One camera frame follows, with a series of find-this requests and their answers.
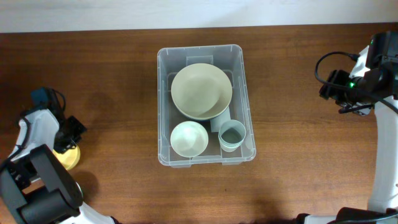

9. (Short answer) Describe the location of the yellow small bowl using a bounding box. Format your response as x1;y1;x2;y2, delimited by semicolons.
53;146;81;170

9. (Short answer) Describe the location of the white small bowl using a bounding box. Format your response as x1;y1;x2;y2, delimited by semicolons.
170;121;209;157

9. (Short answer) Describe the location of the grey plastic cup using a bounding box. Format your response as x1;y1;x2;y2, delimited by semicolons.
218;119;246;146

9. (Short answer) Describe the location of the mint green plastic cup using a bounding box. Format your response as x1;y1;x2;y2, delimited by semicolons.
218;129;246;145

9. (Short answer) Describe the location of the cream plate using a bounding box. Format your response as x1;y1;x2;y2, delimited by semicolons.
171;63;233;118

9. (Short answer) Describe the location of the cream plastic cup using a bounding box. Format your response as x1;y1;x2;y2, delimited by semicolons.
220;144;240;152

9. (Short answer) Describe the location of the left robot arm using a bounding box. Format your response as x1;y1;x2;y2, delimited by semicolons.
1;109;118;224

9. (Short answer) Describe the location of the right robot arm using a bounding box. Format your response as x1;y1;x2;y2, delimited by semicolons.
293;31;397;224

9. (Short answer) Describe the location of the clear plastic storage container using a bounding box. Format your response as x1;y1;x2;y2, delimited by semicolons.
157;44;256;168

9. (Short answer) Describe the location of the white label in container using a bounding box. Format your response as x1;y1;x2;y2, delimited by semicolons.
210;107;231;133

